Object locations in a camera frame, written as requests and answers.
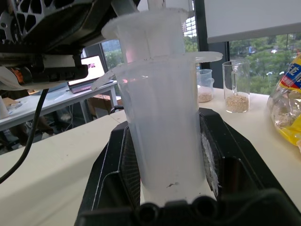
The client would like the white background desk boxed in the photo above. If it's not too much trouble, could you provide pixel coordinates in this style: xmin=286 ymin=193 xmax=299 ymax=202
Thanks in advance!
xmin=0 ymin=80 xmax=119 ymax=131

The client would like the white board panel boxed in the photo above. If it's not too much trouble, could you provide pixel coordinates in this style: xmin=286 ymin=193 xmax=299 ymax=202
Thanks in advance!
xmin=203 ymin=0 xmax=301 ymax=44

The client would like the tall glass cup with grain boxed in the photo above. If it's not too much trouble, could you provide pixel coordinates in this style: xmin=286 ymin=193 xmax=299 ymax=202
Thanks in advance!
xmin=222 ymin=59 xmax=251 ymax=114

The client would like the black window frame post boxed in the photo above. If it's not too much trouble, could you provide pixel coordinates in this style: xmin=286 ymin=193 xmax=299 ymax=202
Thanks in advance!
xmin=193 ymin=0 xmax=230 ymax=71

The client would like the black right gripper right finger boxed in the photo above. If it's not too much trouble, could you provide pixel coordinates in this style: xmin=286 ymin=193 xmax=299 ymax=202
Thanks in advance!
xmin=198 ymin=107 xmax=301 ymax=226

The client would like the small plastic cup with grains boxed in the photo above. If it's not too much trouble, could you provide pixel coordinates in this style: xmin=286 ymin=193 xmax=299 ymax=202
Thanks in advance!
xmin=196 ymin=69 xmax=215 ymax=103

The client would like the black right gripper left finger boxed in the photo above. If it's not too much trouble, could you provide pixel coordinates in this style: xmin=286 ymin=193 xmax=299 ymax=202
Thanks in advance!
xmin=74 ymin=122 xmax=142 ymax=226

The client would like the translucent white plastic cup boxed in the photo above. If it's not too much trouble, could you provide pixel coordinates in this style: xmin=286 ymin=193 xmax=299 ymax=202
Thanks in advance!
xmin=91 ymin=0 xmax=224 ymax=206

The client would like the brown cardboard box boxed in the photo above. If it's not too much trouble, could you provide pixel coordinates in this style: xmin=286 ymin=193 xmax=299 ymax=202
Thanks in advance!
xmin=87 ymin=94 xmax=123 ymax=120

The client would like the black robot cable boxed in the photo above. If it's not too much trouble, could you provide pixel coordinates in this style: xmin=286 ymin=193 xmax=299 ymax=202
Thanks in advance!
xmin=0 ymin=87 xmax=50 ymax=184

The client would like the yellow plastic snack bag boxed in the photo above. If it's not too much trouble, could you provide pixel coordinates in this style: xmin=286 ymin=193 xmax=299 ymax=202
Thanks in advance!
xmin=267 ymin=53 xmax=301 ymax=153

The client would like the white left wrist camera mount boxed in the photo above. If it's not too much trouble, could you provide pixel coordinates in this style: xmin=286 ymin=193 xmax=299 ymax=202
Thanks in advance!
xmin=0 ymin=66 xmax=32 ymax=90

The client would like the open laptop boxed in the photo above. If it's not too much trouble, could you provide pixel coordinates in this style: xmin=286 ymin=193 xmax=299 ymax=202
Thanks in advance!
xmin=67 ymin=55 xmax=114 ymax=94

